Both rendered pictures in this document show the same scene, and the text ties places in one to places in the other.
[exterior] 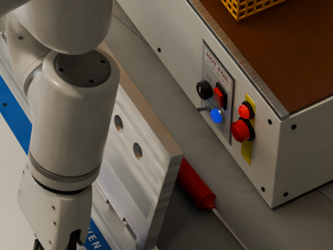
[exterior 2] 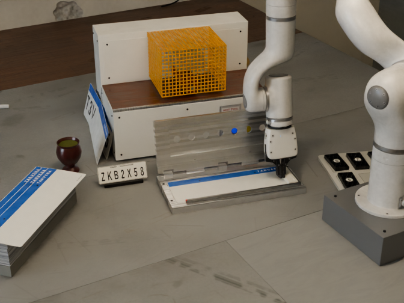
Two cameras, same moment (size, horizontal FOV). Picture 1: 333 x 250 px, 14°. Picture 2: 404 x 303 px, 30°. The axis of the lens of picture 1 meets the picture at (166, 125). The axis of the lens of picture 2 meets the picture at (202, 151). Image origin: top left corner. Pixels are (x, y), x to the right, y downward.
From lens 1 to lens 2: 2.37 m
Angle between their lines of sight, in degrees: 60
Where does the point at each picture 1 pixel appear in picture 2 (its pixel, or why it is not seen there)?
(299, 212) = not seen: hidden behind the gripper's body
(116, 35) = not seen: hidden behind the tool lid
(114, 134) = (247, 136)
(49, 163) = (290, 113)
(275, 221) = not seen: hidden behind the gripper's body
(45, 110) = (285, 91)
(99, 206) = (257, 166)
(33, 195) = (281, 141)
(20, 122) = (210, 178)
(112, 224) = (266, 165)
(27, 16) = (282, 52)
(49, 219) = (292, 140)
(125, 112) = (250, 121)
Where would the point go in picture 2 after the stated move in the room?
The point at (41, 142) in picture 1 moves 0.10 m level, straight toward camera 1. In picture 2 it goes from (286, 107) to (318, 107)
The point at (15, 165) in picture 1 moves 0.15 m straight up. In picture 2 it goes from (232, 181) to (233, 139)
